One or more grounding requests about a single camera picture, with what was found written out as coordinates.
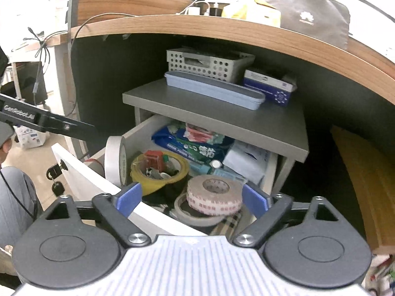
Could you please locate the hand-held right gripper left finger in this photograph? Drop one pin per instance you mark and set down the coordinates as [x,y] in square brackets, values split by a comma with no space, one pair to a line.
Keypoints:
[129,199]

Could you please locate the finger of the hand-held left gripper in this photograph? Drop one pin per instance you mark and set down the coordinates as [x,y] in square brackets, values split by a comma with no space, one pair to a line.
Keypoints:
[68,126]

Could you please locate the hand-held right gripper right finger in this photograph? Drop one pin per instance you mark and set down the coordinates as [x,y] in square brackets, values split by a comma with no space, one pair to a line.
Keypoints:
[254,199]

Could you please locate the red printed double-sided tape roll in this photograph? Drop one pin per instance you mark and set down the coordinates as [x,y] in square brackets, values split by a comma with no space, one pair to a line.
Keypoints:
[216,200]

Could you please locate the white drawer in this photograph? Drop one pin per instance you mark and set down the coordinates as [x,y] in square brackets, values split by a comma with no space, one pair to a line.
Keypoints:
[92,185]

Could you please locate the black drawer keys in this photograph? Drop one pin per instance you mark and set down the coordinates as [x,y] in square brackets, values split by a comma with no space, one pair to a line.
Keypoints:
[55,171]

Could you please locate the yellow tape roll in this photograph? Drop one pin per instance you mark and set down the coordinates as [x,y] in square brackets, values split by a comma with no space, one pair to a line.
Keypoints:
[148,185]

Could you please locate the white printed bag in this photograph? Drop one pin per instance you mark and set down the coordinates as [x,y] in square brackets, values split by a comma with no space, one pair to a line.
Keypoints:
[31,138]

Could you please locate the checkered cloth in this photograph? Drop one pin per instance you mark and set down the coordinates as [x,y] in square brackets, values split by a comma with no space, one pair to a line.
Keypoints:
[230,222]

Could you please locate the white tape roll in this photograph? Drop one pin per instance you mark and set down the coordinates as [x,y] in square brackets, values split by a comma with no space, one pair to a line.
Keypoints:
[112,160]

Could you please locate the red small box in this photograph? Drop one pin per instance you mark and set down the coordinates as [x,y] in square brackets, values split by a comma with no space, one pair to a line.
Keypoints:
[154,158]

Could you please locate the grey tape roll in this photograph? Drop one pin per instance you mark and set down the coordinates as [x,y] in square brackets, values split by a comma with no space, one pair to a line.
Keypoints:
[191,219]

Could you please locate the blue wipes packet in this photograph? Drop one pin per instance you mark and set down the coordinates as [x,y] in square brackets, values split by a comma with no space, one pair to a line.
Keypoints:
[197,152]

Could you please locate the person's grey trouser leg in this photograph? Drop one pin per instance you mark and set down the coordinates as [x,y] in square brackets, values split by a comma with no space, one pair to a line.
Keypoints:
[15,203]

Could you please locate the grey cabinet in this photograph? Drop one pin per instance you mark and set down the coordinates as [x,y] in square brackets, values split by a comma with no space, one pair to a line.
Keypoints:
[216,114]

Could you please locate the blue and white box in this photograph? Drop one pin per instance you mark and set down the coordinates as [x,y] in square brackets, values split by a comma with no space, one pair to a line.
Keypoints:
[271,89]

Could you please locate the light blue flat case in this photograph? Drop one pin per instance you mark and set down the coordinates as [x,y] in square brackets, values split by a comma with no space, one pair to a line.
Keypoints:
[213,91]

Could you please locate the white perforated basket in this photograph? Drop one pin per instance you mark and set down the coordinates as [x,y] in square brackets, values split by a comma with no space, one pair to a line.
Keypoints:
[216,66]

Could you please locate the white power strip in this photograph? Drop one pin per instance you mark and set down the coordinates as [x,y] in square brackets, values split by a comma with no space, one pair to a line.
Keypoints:
[194,10]

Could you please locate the wooden desk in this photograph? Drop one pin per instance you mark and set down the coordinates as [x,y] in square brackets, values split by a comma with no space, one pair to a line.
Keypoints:
[216,24]

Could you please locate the yellow packet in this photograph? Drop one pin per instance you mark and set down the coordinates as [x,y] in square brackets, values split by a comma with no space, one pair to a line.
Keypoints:
[250,12]

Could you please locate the grey laptop bag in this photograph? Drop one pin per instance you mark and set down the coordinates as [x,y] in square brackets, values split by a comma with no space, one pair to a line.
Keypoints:
[302,6]

